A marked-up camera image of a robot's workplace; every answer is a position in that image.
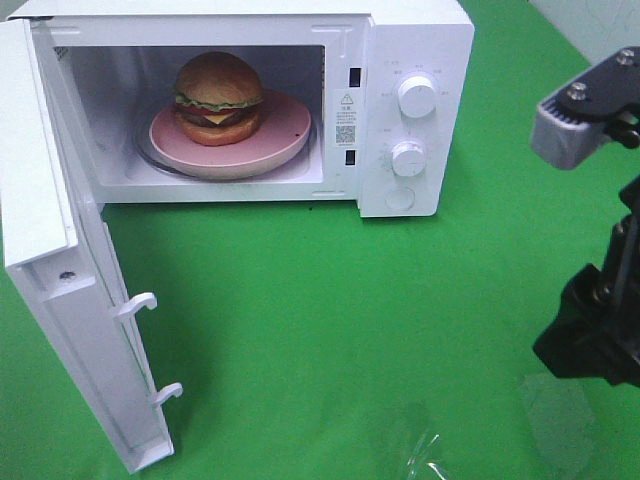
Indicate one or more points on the white microwave oven body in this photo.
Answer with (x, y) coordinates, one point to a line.
(343, 59)

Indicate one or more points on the upper white microwave knob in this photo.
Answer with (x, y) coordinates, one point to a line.
(417, 95)

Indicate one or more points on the lower white microwave knob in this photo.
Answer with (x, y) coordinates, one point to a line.
(409, 158)

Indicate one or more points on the white microwave knob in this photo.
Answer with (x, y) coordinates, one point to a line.
(417, 95)
(409, 158)

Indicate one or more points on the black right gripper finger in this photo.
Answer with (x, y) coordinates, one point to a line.
(599, 106)

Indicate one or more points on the burger with lettuce and cheese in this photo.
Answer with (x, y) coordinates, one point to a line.
(218, 98)

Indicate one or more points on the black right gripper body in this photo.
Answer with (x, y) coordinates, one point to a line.
(595, 333)

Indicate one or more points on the round white door button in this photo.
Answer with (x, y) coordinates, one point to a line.
(400, 199)

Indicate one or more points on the pink round plate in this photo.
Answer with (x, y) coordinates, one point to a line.
(250, 150)

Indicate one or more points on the white microwave door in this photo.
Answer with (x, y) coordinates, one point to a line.
(58, 250)

